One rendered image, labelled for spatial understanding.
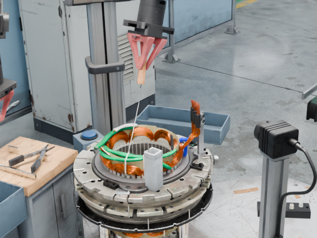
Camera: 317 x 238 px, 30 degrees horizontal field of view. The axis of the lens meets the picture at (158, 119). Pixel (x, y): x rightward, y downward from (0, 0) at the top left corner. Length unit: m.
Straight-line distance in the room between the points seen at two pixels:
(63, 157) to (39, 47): 2.32
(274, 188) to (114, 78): 0.97
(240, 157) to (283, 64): 1.70
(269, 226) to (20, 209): 0.67
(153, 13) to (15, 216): 0.55
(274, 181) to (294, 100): 3.61
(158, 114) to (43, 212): 0.48
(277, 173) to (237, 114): 3.35
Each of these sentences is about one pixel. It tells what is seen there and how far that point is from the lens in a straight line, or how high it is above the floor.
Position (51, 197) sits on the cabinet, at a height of 0.99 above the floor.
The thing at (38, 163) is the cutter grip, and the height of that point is 1.09.
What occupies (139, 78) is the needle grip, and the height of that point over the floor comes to 1.31.
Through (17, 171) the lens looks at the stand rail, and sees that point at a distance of 1.44.
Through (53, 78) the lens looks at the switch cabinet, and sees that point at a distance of 3.76.
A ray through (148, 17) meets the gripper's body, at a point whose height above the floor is 1.43.
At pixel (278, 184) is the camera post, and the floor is 1.31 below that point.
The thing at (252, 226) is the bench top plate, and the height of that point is 0.78.
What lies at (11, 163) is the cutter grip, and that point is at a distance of 1.45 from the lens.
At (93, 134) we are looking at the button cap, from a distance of 1.64.
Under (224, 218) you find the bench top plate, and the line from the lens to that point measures 1.74.
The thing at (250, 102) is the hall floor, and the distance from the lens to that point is 4.42.
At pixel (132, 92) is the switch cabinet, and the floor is 0.20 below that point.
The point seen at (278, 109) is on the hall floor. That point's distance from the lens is 4.33.
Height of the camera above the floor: 1.77
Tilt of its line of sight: 25 degrees down
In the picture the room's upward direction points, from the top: 2 degrees counter-clockwise
